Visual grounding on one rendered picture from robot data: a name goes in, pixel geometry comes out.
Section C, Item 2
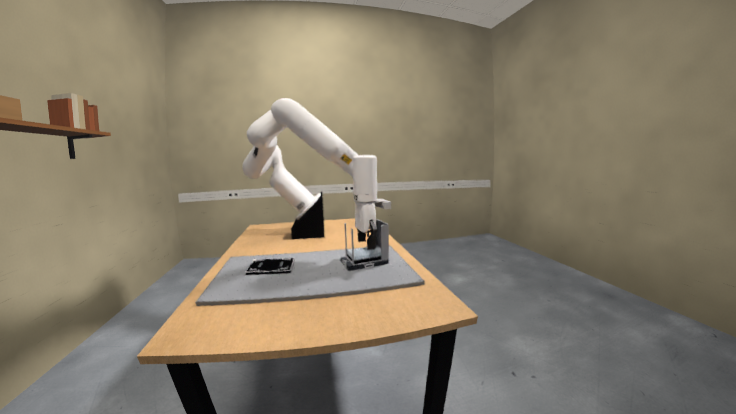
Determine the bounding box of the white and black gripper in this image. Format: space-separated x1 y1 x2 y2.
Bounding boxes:
355 201 377 250

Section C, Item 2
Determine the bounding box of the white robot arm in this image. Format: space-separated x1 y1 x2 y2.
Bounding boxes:
242 98 391 219

